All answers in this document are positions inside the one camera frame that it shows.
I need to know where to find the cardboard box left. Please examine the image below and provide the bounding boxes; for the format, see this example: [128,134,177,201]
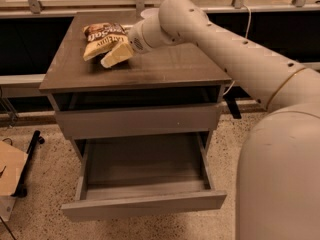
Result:
[0,141,28,222]

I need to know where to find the open grey bottom drawer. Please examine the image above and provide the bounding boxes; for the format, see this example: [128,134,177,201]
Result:
[62,133,226,221]

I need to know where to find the white cable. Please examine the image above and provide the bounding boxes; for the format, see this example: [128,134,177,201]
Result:
[222,4,253,97]

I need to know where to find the white ceramic bowl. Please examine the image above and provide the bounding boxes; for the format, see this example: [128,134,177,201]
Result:
[140,8,159,19]

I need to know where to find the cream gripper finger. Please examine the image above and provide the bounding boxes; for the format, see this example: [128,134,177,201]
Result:
[100,42,134,68]

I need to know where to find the grey drawer cabinet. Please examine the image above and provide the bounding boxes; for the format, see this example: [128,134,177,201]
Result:
[40,11,231,156]

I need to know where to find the closed grey upper drawer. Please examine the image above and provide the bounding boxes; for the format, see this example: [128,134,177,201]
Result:
[55,104,221,139]

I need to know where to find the brown chip bag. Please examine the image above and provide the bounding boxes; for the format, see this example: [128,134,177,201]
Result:
[83,23,128,61]

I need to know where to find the metal window railing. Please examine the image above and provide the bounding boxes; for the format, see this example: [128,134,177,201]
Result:
[0,0,320,20]

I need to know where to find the black pole stand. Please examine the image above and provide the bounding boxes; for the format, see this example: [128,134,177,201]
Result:
[12,130,45,198]

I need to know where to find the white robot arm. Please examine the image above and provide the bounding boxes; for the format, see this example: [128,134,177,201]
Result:
[128,0,320,240]

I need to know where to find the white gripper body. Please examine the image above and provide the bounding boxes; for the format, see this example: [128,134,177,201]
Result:
[128,17,157,54]

